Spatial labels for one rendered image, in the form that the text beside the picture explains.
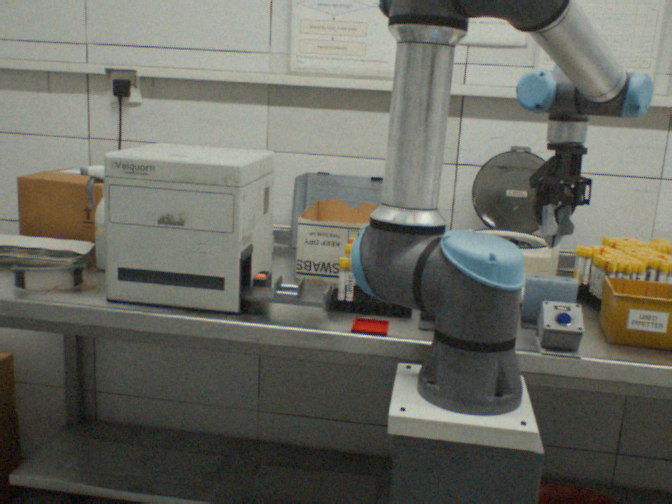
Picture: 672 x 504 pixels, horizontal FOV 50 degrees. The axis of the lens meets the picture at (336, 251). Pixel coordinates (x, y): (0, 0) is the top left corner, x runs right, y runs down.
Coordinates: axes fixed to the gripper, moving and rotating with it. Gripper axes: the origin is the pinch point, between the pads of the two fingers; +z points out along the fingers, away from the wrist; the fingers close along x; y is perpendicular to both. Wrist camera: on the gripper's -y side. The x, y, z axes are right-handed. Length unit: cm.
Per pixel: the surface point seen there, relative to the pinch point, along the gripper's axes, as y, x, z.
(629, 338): 16.7, 9.0, 15.4
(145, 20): -79, -83, -46
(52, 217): -57, -105, 4
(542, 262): -8.7, 3.4, 6.4
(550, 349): 17.8, -7.8, 16.5
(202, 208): -7, -70, -6
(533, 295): 5.0, -5.4, 9.8
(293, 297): -2, -52, 11
